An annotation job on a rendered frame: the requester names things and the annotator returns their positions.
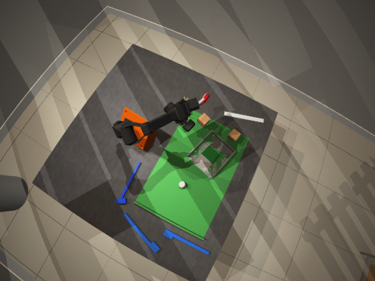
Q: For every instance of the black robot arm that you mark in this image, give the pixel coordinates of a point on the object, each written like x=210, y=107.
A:
x=178, y=112

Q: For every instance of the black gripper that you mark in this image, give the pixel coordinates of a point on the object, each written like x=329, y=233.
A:
x=188, y=124

